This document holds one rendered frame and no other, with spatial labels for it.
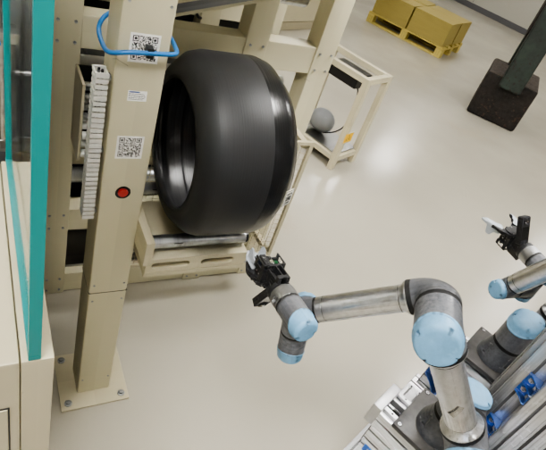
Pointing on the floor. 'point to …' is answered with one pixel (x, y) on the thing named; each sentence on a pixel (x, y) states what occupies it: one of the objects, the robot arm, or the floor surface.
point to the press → (519, 70)
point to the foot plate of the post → (117, 387)
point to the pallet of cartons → (422, 24)
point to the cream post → (83, 379)
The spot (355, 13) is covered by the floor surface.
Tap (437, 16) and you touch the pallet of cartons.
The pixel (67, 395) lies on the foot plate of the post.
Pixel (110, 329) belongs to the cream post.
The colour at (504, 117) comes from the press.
